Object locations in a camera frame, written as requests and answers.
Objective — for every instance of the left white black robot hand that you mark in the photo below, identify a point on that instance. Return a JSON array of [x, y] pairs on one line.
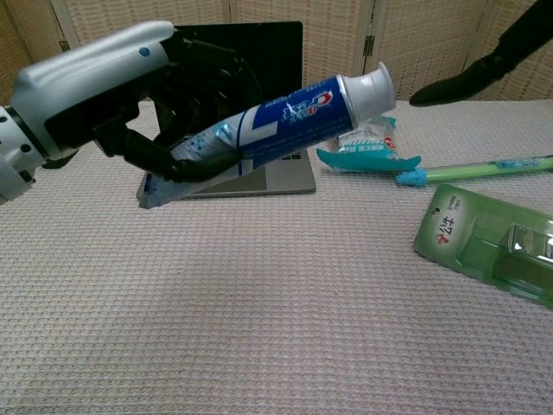
[[86, 82]]

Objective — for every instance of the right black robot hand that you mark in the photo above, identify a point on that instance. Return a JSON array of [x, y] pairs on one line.
[[484, 73]]

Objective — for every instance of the blue white toothpaste tube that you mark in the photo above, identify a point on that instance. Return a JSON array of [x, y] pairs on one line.
[[294, 116]]

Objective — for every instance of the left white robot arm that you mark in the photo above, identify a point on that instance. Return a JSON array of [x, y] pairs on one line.
[[13, 164]]

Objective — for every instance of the metal screen hinge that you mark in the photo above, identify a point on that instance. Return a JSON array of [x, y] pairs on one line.
[[368, 45], [64, 44]]

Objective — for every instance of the woven folding screen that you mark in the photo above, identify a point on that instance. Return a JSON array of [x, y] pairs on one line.
[[432, 43]]

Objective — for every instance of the green stick with teal end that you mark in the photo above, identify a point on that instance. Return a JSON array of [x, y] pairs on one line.
[[475, 169]]

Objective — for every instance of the teal plastic packaged refill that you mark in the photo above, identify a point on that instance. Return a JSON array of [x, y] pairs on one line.
[[367, 160]]

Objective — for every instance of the green blister pack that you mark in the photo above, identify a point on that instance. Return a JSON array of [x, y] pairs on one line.
[[466, 233]]

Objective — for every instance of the grey open laptop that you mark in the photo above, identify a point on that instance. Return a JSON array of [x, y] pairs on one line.
[[281, 52]]

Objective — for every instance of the pale woven tablecloth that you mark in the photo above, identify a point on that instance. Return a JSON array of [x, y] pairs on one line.
[[276, 346]]

